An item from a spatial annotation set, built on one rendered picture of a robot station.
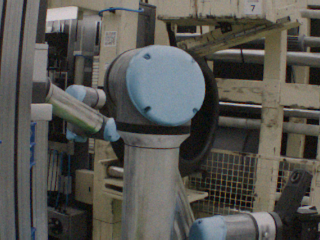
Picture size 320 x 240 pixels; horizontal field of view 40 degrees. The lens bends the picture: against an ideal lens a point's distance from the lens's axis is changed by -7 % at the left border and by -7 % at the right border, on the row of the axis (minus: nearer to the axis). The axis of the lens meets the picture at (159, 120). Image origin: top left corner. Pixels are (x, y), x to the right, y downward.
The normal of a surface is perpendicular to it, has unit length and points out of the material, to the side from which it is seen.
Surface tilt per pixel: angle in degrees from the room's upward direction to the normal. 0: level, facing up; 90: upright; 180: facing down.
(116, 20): 90
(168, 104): 82
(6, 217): 90
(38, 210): 90
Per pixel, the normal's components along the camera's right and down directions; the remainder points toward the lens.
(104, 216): -0.56, 0.03
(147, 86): 0.38, -0.04
